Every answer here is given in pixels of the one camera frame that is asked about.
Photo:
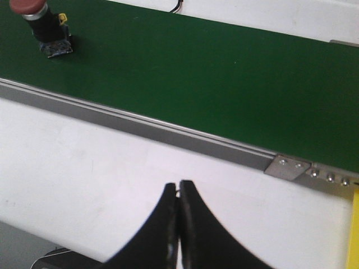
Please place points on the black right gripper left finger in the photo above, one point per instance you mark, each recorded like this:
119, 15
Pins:
155, 245

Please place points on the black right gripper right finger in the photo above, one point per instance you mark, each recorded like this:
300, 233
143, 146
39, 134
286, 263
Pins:
205, 242

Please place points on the red mushroom push button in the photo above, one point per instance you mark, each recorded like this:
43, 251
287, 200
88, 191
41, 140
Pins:
48, 28

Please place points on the yellow plastic bin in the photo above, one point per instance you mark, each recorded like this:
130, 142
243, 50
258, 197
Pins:
353, 244

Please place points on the green conveyor belt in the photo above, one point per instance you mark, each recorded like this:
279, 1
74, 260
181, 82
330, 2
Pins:
287, 94

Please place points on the dark device with cable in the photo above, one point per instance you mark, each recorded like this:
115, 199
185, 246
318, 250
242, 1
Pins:
65, 258

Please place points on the steel conveyor bracket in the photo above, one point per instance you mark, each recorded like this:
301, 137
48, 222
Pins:
287, 167

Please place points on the aluminium conveyor frame rail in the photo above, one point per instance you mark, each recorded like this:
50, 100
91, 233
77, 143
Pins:
318, 175

